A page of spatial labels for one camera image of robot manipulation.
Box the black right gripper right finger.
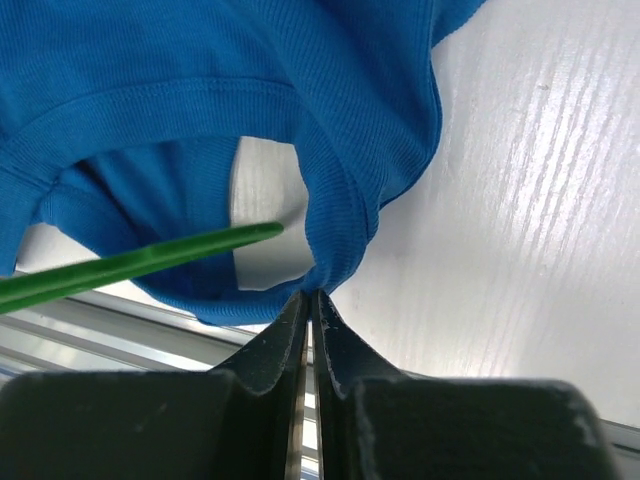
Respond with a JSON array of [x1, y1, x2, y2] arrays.
[[312, 291, 620, 479]]

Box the blue tank top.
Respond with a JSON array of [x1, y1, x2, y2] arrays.
[[1, 1, 479, 326]]

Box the aluminium mounting rail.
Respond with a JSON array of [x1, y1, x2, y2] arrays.
[[1, 275, 639, 479]]

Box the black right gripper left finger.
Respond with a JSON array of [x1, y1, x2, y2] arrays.
[[1, 292, 309, 479]]

